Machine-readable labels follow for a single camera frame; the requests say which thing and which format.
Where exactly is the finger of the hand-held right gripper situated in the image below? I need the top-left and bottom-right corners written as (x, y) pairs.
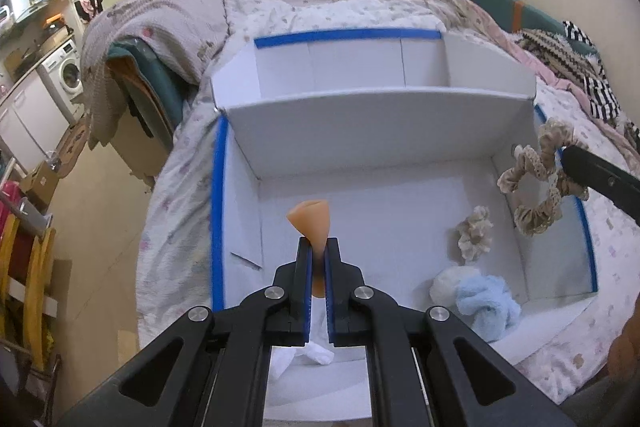
top-left (561, 144), bottom-right (640, 226)

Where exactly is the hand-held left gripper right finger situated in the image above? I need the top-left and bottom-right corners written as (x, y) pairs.
top-left (325, 237), bottom-right (576, 427)

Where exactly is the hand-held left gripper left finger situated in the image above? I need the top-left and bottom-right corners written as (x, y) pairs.
top-left (60, 237), bottom-right (314, 427)

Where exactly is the beige lace scrunchie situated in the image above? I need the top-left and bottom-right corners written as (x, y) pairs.
top-left (497, 118), bottom-right (591, 237)

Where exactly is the orange scrunchie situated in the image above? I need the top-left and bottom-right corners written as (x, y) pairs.
top-left (286, 200), bottom-right (331, 298)

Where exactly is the cream fluffy ball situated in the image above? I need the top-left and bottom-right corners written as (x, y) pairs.
top-left (430, 267), bottom-right (479, 314)

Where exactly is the cream ruffled scrunchie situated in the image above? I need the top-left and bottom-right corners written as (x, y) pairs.
top-left (457, 206), bottom-right (495, 264)

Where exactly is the white cardboard box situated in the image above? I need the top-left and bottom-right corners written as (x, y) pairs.
top-left (210, 27), bottom-right (598, 423)

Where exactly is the light blue fluffy scrunchie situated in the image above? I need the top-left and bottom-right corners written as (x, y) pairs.
top-left (455, 275), bottom-right (522, 342)

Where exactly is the person's right forearm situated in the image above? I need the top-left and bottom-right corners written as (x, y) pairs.
top-left (606, 311), bottom-right (640, 380)

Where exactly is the small white soft item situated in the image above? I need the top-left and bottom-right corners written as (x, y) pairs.
top-left (270, 339), bottom-right (335, 380)

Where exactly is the black-white striped cloth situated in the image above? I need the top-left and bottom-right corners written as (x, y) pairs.
top-left (562, 21), bottom-right (640, 134)

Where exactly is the patterned knitted cloth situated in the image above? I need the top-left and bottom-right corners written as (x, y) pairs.
top-left (520, 28), bottom-right (601, 84)

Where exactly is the bed with printed sheet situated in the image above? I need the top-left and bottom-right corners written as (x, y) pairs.
top-left (80, 0), bottom-right (640, 393)

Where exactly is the pink blanket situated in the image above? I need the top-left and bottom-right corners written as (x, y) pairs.
top-left (440, 0), bottom-right (640, 158)

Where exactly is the teal pillow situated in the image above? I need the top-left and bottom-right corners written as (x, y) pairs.
top-left (465, 0), bottom-right (567, 38)

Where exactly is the person's grey trouser leg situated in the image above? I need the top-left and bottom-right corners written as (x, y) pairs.
top-left (562, 374), bottom-right (640, 427)

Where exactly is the teal bed end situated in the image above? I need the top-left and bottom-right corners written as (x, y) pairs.
top-left (105, 38), bottom-right (197, 188)

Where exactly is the yellow rack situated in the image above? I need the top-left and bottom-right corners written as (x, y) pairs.
top-left (0, 184), bottom-right (62, 373)

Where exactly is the grey-beige printed quilt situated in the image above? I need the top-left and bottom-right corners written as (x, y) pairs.
top-left (80, 0), bottom-right (451, 150)

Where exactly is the white base cabinet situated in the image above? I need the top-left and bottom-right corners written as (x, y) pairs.
top-left (0, 72), bottom-right (71, 175)

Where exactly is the white washing machine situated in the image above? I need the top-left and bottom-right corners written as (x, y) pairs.
top-left (40, 41), bottom-right (86, 122)

